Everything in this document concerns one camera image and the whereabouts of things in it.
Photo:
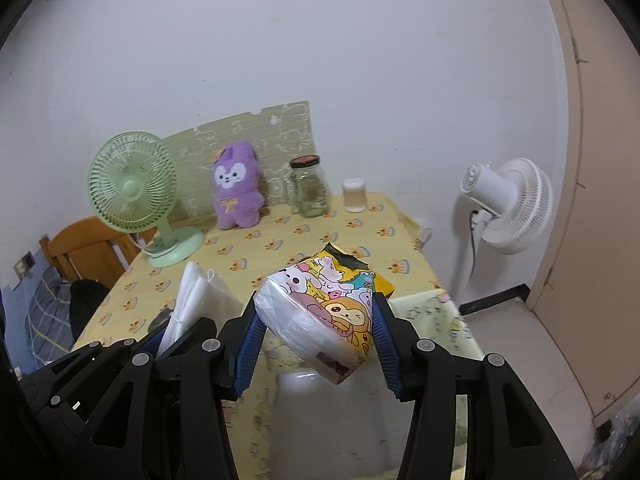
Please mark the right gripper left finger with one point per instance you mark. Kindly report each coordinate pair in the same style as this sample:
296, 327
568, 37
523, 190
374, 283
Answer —
219, 367

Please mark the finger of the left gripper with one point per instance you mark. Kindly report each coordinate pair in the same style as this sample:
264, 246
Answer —
98, 393
170, 362

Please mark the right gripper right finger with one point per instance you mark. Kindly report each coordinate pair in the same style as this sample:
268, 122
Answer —
508, 436

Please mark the white cloth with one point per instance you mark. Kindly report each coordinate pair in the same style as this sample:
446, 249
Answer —
201, 294

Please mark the cartoon tissue pack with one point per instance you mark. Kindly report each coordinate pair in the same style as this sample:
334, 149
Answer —
321, 309

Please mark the blue plaid pillow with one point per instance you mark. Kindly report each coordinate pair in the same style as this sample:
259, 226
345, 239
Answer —
49, 335

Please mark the black chair back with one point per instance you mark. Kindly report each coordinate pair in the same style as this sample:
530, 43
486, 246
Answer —
85, 297

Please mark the purple plush toy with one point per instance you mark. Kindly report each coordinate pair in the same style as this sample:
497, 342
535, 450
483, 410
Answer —
237, 200

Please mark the wooden bed headboard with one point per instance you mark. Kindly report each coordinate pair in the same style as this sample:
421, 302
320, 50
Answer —
90, 250

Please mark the yellow cartoon storage box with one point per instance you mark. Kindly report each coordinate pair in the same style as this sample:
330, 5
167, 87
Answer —
356, 430

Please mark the beige door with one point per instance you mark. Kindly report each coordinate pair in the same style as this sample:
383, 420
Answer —
586, 292

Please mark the green desk fan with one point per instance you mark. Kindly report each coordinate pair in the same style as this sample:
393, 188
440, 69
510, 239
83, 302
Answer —
133, 187

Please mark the glass jar with lid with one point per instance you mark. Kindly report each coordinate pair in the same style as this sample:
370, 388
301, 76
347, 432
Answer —
305, 186

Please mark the cotton swab container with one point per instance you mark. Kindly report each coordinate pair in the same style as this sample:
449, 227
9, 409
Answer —
354, 195

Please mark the beige patterned board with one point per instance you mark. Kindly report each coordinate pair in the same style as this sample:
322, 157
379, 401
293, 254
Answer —
278, 134

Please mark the white standing fan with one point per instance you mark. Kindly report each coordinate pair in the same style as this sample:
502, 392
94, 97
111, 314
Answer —
512, 206

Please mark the wall power outlet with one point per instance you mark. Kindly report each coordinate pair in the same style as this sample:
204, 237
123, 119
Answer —
24, 265

